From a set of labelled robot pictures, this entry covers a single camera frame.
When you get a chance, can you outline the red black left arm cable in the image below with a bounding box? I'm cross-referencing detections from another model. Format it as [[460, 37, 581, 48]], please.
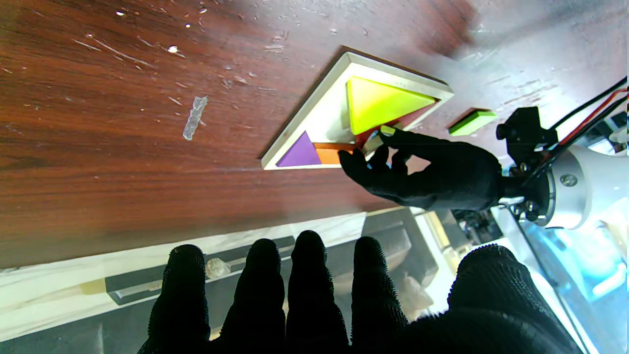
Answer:
[[521, 76, 629, 187]]

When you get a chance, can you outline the purple tangram triangle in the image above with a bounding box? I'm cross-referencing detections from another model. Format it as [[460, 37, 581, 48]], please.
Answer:
[[275, 130, 322, 168]]

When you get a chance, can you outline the grey tape strip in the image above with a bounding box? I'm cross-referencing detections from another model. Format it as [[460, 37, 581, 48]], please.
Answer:
[[183, 96, 208, 141]]

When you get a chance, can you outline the orange tangram parallelogram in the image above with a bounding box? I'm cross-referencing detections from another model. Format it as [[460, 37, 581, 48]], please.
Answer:
[[313, 143, 357, 165]]

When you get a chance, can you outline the large red tangram triangle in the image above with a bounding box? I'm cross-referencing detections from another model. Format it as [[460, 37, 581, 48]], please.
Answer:
[[355, 101, 439, 148]]

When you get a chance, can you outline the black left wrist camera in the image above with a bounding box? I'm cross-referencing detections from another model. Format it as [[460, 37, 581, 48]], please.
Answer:
[[495, 106, 558, 168]]

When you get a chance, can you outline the green tangram square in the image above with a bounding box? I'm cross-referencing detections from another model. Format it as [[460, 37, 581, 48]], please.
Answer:
[[448, 109, 498, 137]]

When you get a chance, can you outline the small cream tangram triangle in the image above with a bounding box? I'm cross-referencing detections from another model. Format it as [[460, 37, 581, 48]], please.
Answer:
[[363, 122, 404, 155]]

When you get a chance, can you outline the brown sofa cushion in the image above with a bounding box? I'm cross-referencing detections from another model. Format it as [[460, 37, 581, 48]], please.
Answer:
[[397, 275, 434, 318]]

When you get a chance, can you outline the large yellow tangram triangle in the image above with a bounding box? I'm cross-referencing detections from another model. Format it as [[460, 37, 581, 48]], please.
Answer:
[[346, 76, 437, 136]]

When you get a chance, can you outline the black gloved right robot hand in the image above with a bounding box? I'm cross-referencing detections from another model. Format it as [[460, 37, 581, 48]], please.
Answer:
[[139, 230, 575, 354]]

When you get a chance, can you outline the square wooden puzzle tray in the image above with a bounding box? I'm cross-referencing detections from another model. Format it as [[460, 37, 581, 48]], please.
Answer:
[[261, 51, 455, 171]]

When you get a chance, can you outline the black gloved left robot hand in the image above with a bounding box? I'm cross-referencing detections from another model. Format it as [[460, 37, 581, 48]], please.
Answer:
[[338, 125, 504, 212]]

